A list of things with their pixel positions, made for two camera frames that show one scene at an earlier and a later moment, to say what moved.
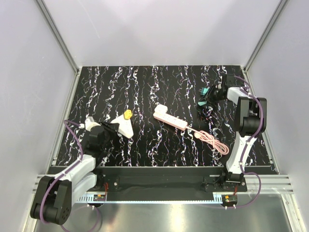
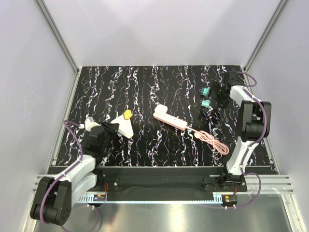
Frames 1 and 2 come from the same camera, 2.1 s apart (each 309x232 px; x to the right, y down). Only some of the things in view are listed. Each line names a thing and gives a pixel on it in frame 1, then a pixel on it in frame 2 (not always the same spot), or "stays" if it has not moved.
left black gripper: (111, 129) stays
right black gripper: (211, 101) -> (215, 87)
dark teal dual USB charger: (203, 91) stays
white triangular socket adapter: (125, 128) stays
